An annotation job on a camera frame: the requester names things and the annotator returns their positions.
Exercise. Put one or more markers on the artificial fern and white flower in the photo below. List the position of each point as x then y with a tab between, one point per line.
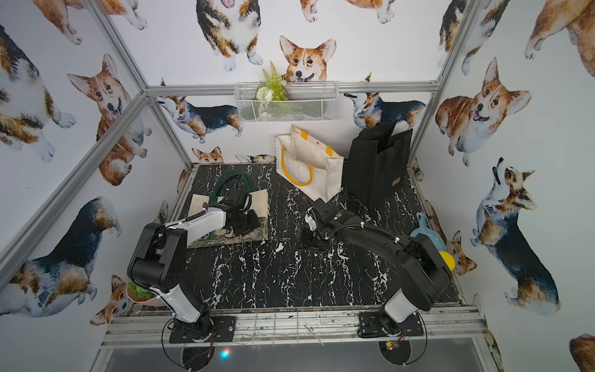
272	88

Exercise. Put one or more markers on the light blue dustpan scoop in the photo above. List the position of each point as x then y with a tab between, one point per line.
424	230

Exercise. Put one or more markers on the cream tote bag yellow handles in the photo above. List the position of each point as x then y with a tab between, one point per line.
309	164

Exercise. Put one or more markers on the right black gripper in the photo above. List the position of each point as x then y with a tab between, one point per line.
307	239

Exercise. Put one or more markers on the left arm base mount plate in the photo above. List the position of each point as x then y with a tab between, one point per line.
219	329

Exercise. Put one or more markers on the potted green plant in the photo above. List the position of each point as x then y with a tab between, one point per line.
142	296

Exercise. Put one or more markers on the cream tote bag green handles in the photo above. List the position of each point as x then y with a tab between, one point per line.
228	180

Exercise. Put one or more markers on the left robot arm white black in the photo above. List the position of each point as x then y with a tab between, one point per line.
157	264

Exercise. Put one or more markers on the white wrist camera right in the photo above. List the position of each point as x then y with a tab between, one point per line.
311	222

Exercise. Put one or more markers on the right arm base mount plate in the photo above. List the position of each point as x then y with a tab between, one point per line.
379	325

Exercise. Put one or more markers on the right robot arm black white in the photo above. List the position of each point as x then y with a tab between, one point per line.
421	265

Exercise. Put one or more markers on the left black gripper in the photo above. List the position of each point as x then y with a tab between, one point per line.
249	222

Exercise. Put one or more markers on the black canvas tote bag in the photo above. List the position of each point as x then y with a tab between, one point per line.
377	163

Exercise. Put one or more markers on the white wire wall basket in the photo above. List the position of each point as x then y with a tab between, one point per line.
294	102

